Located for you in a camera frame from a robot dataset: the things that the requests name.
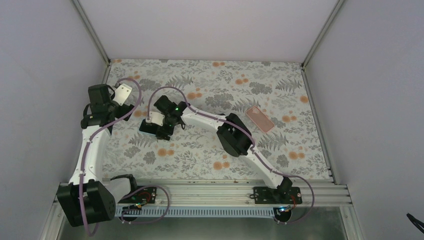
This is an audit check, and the phone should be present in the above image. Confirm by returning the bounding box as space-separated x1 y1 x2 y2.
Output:
138 119 160 136

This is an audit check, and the pink phone case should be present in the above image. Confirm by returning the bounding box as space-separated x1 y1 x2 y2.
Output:
245 106 275 134

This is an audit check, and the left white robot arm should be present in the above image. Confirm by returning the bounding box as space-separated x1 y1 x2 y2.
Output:
56 83 140 227

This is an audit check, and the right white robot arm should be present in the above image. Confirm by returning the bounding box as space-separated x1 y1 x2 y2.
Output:
147 95 293 204

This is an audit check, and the floral patterned table mat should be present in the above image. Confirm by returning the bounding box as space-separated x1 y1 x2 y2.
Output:
103 58 330 180

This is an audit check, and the black object at edge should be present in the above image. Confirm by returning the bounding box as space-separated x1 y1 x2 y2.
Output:
406 213 424 234

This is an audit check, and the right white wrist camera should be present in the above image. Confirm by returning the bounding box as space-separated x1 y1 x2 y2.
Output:
145 111 165 127

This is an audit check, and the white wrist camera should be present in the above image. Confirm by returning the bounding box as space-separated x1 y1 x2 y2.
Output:
145 111 165 127
112 83 132 106

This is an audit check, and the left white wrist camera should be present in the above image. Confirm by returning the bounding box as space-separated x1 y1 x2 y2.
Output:
112 83 132 106

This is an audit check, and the aluminium mounting rail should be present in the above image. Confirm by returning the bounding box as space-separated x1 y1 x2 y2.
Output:
137 179 353 207

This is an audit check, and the left aluminium corner post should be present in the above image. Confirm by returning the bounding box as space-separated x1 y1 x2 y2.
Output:
71 0 110 65

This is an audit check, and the aluminium corner post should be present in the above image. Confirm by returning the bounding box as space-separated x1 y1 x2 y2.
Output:
301 0 345 70
71 0 110 65

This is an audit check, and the slotted grey cable duct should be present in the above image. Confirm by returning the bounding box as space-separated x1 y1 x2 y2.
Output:
115 206 277 219

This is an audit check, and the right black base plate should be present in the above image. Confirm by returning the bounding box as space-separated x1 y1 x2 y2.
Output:
249 186 303 205

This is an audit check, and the right aluminium corner post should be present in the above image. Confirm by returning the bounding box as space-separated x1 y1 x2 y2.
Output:
301 0 345 70

